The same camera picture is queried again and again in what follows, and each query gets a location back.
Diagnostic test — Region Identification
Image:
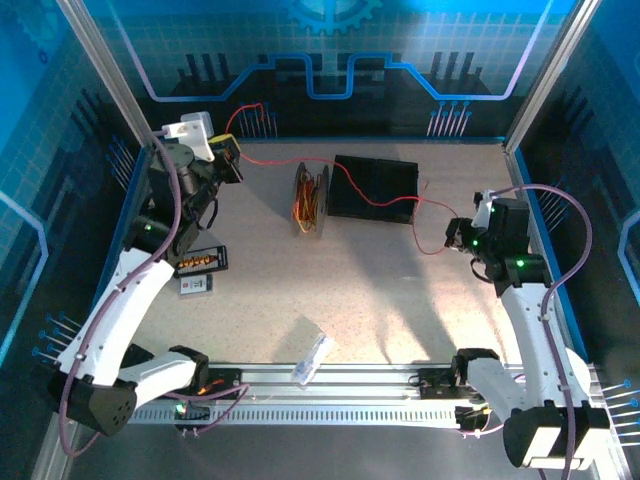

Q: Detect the aluminium frame post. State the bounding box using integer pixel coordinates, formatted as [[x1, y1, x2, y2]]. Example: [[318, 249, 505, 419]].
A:
[[502, 0, 604, 154], [54, 0, 157, 151]]

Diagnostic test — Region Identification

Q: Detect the black plastic bin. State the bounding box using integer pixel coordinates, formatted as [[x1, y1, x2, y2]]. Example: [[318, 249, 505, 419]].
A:
[[324, 153, 420, 226]]

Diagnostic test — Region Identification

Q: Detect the red cable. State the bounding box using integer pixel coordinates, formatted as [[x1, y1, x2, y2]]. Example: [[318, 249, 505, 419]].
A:
[[225, 102, 454, 256]]

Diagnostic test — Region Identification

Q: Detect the black adapter board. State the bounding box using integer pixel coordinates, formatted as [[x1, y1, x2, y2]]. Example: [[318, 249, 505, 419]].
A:
[[453, 402, 494, 435], [172, 394, 211, 432]]

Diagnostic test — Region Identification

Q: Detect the clear plastic bag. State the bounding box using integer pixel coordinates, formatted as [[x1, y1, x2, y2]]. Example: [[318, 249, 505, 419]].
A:
[[282, 314, 335, 389]]

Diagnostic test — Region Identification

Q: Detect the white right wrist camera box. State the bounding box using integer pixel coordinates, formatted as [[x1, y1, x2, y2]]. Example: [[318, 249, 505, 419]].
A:
[[472, 188, 497, 227]]

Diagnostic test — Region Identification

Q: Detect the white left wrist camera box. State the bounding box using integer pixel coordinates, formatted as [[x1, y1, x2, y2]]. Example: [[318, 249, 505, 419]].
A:
[[164, 112, 216, 162]]

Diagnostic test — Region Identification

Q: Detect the aluminium mounting rail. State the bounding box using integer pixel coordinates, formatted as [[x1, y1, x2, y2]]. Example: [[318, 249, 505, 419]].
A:
[[134, 362, 601, 404]]

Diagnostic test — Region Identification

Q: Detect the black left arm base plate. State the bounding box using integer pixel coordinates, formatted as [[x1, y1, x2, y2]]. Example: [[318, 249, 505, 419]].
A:
[[169, 367, 247, 401]]

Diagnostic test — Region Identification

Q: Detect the slotted grey cable duct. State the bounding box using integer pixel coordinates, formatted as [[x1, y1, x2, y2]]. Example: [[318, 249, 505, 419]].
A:
[[127, 403, 509, 427]]

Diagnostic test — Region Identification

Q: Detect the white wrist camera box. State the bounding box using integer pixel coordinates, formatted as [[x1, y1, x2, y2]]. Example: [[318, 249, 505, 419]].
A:
[[164, 112, 216, 162], [472, 188, 497, 227]]

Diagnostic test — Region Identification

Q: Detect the black perforated cable spool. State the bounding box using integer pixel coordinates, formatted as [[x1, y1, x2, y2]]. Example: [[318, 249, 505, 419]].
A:
[[291, 160, 331, 239]]

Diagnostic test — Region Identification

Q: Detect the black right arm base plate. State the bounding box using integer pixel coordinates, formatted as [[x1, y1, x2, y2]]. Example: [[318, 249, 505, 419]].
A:
[[417, 367, 481, 401]]

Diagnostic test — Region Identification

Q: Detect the small white card box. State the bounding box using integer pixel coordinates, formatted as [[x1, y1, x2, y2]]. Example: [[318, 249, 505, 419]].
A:
[[179, 274, 215, 297]]

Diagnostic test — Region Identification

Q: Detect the black bit set case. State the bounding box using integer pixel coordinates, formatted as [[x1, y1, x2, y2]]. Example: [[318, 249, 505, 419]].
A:
[[172, 245, 230, 280]]

